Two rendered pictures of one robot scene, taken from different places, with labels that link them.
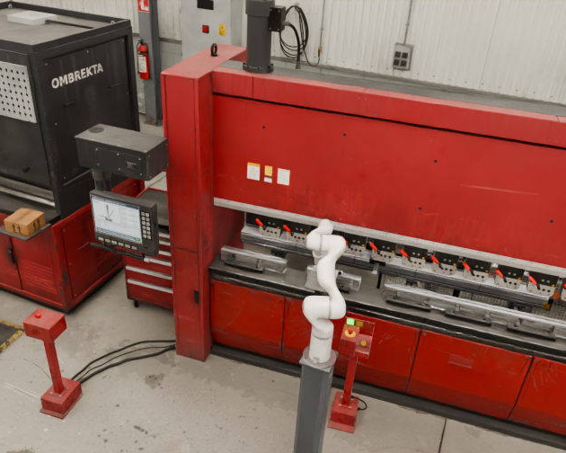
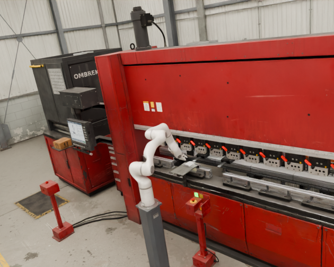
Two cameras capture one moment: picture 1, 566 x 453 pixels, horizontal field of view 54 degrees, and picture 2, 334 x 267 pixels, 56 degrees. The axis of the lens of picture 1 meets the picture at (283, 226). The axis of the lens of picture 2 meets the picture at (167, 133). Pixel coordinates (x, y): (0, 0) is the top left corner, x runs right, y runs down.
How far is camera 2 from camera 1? 189 cm
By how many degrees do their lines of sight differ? 29
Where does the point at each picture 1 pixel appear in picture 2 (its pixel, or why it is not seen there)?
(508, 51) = not seen: outside the picture
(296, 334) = (180, 207)
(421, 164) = (221, 87)
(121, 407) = (87, 240)
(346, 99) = (175, 53)
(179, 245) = (117, 151)
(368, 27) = not seen: hidden behind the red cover
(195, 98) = (107, 66)
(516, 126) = (264, 48)
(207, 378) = (136, 232)
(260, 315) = (161, 194)
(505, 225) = (279, 121)
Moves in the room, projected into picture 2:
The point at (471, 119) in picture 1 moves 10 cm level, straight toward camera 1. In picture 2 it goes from (238, 50) to (231, 52)
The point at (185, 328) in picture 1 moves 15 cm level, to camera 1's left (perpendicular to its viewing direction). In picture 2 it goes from (128, 202) to (119, 201)
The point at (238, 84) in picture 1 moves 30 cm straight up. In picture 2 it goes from (130, 58) to (126, 30)
